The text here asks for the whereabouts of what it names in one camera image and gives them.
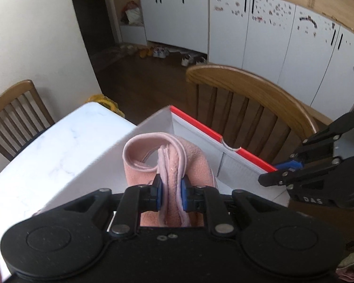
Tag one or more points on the white wall cabinet unit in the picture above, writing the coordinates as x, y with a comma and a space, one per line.
305, 46

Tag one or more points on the yellow bag trash bin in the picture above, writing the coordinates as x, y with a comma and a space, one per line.
107, 103

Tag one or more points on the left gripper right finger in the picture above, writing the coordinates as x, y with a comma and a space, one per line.
209, 202

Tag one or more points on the red cardboard shoe box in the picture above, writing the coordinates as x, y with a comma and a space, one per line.
85, 152

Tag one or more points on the wooden chair at right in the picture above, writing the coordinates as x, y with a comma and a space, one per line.
249, 111

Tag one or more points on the wooden chair at back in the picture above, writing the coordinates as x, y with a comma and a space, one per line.
23, 118

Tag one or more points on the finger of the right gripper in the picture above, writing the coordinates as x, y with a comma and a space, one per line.
292, 172
319, 146

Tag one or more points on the pink fleece garment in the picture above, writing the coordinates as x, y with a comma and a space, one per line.
172, 158

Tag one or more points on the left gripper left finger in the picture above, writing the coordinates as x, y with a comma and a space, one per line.
131, 204

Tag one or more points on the wooden chair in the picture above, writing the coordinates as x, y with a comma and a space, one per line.
249, 111
23, 118

